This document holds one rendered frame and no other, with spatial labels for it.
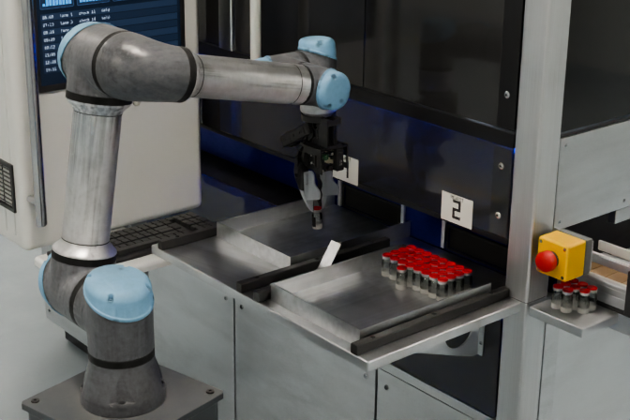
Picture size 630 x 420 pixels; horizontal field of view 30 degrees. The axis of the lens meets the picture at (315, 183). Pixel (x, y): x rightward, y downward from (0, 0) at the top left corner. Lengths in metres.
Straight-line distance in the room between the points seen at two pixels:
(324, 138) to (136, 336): 0.60
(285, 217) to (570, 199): 0.71
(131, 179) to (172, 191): 0.13
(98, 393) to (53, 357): 1.99
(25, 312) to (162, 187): 1.59
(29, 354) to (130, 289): 2.10
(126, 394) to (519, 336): 0.78
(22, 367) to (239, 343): 1.10
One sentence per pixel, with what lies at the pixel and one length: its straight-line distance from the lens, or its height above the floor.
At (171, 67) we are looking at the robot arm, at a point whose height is 1.38.
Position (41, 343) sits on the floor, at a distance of 4.18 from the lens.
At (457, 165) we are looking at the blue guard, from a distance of 2.36.
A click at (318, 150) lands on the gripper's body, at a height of 1.13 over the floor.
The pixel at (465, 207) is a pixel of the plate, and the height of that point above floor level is 1.03.
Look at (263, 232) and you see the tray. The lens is 2.62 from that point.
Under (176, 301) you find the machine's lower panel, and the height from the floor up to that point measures 0.45.
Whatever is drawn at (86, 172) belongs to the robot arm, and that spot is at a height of 1.18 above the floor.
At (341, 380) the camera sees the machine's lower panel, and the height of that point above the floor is 0.49.
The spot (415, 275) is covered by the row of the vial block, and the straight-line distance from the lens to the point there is 2.33.
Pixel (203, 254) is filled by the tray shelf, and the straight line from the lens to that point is 2.51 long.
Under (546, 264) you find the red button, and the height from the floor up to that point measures 1.00.
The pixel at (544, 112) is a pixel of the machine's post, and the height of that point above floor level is 1.26.
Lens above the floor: 1.83
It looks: 19 degrees down
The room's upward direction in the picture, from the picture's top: 1 degrees clockwise
